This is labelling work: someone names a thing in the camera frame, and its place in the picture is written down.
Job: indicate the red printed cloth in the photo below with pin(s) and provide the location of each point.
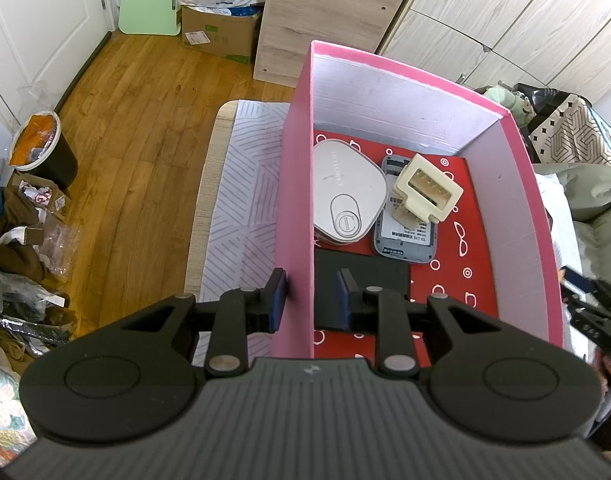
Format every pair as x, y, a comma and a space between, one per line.
465, 220

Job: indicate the white pocket router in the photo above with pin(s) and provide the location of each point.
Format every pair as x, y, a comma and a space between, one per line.
405, 240

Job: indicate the pink cardboard box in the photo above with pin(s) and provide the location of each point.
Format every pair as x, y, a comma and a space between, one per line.
298, 185

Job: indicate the brown box with scraps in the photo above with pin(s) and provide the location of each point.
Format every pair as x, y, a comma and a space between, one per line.
38, 195

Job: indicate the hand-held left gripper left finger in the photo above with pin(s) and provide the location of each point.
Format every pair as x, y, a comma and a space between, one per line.
278, 305

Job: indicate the brown cloth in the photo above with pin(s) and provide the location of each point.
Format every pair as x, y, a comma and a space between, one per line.
15, 255

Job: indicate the floral cloth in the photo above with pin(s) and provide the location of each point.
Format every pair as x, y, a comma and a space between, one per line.
3, 410

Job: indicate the clear plastic bag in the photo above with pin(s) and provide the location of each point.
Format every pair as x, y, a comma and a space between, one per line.
60, 245

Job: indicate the pale green cloth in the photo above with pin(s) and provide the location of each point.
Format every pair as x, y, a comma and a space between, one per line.
505, 100

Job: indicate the cream plastic clip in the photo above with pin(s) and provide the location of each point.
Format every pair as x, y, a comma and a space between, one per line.
430, 190

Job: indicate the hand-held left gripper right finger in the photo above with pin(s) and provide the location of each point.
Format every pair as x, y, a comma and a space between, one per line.
343, 300

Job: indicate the olive green jacket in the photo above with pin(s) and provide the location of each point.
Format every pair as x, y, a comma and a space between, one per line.
590, 190

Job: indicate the geometric patterned bag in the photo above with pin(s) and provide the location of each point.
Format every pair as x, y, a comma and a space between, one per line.
570, 130

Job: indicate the light wooden wardrobe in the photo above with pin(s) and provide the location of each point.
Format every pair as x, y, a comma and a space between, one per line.
510, 10

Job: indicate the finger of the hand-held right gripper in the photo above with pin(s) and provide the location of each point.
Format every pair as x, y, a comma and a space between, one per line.
600, 310

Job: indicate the brown cardboard box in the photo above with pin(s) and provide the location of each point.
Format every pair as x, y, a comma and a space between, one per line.
220, 32

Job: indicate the white door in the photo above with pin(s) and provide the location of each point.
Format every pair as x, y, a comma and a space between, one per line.
35, 10

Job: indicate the wooden bookshelf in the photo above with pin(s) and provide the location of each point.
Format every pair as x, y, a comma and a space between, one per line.
330, 20

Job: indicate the rounded compact case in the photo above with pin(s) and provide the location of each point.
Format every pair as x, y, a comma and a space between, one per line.
345, 185

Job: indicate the black power bank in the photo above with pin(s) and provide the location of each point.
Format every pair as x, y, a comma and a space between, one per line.
375, 270

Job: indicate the trash bin with orange bag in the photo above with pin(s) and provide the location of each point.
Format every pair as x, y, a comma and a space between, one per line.
43, 147

